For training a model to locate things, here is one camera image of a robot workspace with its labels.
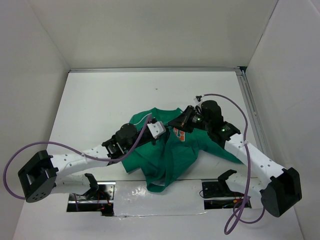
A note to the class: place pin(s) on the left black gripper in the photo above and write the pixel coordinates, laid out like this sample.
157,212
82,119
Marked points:
153,140

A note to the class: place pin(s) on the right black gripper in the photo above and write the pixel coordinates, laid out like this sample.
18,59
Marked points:
182,121

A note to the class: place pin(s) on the green jacket with white lettering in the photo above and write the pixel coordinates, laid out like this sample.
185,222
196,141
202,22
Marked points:
171,156

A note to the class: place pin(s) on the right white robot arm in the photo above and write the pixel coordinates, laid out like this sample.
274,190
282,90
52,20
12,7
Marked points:
278,188

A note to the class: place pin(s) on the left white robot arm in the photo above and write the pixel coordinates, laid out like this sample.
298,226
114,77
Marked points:
46,174

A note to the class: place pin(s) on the silver tape patch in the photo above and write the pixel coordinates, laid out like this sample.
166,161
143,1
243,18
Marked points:
132,199

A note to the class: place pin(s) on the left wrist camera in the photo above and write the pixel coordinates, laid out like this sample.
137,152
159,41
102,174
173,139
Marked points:
156,129

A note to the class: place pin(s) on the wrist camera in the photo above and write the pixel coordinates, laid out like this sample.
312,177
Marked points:
198,99
156,129

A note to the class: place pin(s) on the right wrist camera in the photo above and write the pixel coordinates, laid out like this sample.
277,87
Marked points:
198,99

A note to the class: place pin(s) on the aluminium frame rail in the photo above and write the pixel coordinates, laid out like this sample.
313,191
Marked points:
97,102

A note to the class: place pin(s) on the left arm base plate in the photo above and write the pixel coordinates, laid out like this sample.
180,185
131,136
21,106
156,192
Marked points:
102,202

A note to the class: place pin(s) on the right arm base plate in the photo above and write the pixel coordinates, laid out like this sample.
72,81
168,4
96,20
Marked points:
218,196

